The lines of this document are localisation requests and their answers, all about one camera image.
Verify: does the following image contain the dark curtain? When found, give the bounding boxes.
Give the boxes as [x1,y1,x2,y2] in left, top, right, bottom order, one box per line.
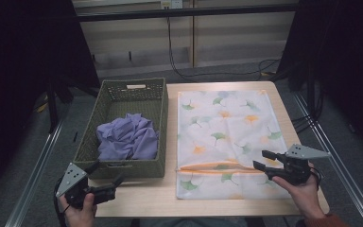
[276,0,363,160]
[0,0,101,204]

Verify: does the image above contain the aluminium frame rail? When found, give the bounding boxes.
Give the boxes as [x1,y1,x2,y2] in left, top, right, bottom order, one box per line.
[4,118,66,227]
[292,92,363,227]

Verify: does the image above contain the person's left hand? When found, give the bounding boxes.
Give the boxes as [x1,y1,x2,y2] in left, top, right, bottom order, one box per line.
[59,192,98,227]

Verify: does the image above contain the wall power outlet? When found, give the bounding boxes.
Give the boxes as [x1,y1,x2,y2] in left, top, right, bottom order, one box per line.
[160,0,183,9]

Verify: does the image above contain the black horizontal bar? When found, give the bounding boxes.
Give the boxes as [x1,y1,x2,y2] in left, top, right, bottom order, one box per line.
[75,3,300,23]

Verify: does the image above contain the person's right hand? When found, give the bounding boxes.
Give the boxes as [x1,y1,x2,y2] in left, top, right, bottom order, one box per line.
[271,162,327,220]

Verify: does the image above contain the leaf print laundry bag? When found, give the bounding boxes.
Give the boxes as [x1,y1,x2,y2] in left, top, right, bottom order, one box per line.
[175,89,293,201]

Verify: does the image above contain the purple cloth garment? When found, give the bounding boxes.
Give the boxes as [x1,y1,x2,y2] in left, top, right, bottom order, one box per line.
[95,113,161,162]

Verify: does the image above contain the black stand leg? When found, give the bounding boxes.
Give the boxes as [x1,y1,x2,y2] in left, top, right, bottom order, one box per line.
[44,78,61,134]

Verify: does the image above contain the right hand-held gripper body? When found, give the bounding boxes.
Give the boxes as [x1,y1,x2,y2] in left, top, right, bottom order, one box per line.
[275,143,332,186]

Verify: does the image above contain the bundle of black cables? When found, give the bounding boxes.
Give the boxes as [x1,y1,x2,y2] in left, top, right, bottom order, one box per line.
[290,91,325,134]

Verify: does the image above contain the black wall cable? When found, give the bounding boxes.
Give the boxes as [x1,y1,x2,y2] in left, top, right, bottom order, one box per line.
[165,16,263,83]

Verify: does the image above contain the right hand-held gripper cable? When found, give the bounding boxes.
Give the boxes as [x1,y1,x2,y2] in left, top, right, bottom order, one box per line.
[309,166,323,191]

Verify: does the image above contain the black floor cable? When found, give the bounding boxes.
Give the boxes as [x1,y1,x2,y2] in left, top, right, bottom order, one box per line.
[257,58,282,81]

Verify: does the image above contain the green woven basket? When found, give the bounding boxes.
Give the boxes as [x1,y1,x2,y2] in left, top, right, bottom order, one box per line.
[72,77,170,181]

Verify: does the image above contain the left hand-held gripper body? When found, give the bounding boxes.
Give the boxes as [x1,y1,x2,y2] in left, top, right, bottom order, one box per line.
[56,162,93,210]

